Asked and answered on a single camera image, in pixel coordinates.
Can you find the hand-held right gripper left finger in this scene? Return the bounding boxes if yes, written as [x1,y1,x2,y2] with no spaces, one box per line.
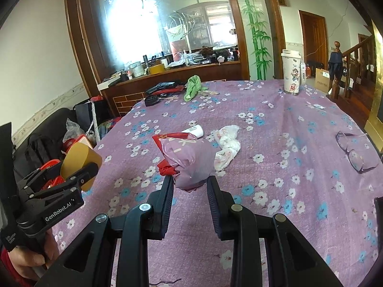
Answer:
[35,175,175,287]

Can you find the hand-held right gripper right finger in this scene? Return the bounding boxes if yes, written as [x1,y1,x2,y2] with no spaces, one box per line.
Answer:
[206,175,344,287]

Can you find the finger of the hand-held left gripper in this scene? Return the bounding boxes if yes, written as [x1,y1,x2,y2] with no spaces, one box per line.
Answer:
[16,163,65,189]
[18,162,103,201]

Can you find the red plastic basket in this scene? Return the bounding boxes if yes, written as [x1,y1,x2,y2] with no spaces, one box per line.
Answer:
[39,159,65,190]

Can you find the orange cardboard box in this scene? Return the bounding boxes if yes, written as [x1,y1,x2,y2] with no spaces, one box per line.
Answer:
[60,143,103,192]

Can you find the red plastic wrapper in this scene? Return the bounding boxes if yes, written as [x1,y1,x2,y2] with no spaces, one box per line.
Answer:
[152,133,198,177]

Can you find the pink plastic bag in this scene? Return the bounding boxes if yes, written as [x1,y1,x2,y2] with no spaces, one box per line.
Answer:
[162,139,216,190]

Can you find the person's left hand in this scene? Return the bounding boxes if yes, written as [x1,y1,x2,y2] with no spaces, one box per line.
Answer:
[9,230,60,281]

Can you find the black backpack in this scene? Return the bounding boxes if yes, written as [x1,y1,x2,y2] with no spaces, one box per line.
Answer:
[24,133,65,171]

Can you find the red and white container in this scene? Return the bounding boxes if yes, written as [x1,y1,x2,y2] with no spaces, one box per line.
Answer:
[63,134,90,153]

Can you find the clear plastic bag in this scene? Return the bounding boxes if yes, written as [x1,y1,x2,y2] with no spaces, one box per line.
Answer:
[63,118,86,144]

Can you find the black sofa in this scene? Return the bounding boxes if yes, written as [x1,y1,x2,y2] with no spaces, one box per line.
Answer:
[12,108,79,174]

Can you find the black paper bag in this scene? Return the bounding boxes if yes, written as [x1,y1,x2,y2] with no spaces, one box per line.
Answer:
[74,98,104,133]

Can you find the white tube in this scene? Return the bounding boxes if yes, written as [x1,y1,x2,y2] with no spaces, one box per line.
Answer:
[180,125,204,139]

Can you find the purple floral tablecloth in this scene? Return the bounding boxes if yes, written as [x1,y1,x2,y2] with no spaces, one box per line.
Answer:
[51,79,383,287]

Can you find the black red tool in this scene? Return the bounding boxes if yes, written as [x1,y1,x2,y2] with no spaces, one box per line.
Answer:
[146,81,186,94]

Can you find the green cloth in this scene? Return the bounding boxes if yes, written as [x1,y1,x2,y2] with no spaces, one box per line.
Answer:
[183,75,210,102]

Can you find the metal pot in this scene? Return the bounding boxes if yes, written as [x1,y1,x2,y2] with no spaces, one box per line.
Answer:
[129,62,147,77]

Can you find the wooden sideboard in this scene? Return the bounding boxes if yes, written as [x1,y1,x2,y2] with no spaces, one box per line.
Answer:
[97,60,250,117]

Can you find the eyeglasses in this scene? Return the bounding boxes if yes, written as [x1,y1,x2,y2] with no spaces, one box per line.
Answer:
[336,131,381,174]

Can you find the white printed tumbler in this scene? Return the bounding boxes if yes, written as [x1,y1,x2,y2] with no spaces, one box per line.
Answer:
[281,49,303,95]

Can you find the wooden door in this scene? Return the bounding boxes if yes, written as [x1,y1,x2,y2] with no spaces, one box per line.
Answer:
[299,10,328,69]

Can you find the wooden stair railing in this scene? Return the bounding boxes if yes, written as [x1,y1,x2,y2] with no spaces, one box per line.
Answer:
[341,34,374,96]

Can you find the large wall mirror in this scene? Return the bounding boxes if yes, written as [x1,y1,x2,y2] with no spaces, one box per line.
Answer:
[76,0,249,81]

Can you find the green bamboo wall sticker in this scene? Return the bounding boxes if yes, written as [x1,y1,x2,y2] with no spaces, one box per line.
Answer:
[236,0,273,81]

